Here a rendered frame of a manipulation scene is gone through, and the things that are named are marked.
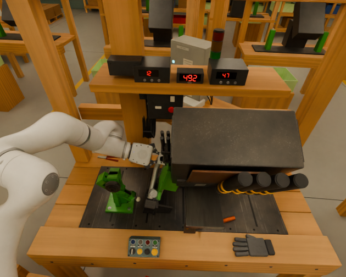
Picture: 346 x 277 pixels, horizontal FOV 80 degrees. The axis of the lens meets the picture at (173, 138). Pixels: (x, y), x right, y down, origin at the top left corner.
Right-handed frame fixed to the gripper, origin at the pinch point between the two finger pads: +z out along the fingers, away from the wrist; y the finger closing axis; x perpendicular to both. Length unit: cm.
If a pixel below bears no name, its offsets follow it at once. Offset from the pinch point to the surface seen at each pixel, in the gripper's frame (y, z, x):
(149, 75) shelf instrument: 35.0, -15.7, -11.7
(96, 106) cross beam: 21, -40, 31
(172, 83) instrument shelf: 34.4, -4.8, -11.5
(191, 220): -22.0, 16.4, -18.2
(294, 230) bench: -22, 79, -8
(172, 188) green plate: -12.7, 8.7, -4.4
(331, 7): 524, 466, 392
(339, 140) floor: 74, 274, 137
